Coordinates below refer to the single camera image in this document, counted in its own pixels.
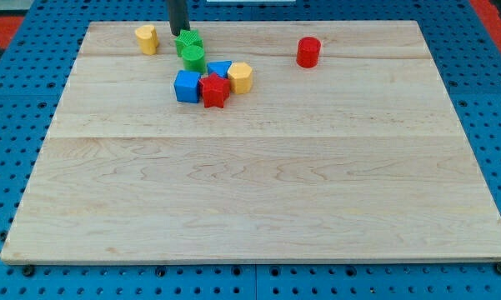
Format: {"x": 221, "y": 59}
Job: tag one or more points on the green star block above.
{"x": 187, "y": 38}

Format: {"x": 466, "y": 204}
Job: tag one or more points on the red star block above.
{"x": 215, "y": 90}

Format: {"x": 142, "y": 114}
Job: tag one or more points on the yellow hexagon block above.
{"x": 240, "y": 75}

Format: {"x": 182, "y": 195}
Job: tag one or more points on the blue triangle block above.
{"x": 219, "y": 67}

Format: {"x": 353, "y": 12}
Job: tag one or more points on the blue cube block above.
{"x": 186, "y": 86}

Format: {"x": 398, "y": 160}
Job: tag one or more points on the wooden board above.
{"x": 360, "y": 159}

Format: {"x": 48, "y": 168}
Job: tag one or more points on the green cylinder block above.
{"x": 194, "y": 59}

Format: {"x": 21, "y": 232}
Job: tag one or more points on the red cylinder block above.
{"x": 308, "y": 52}

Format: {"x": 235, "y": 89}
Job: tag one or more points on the yellow heart block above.
{"x": 147, "y": 39}

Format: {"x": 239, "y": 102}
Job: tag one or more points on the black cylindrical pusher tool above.
{"x": 178, "y": 16}

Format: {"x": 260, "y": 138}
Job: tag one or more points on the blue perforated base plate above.
{"x": 36, "y": 65}

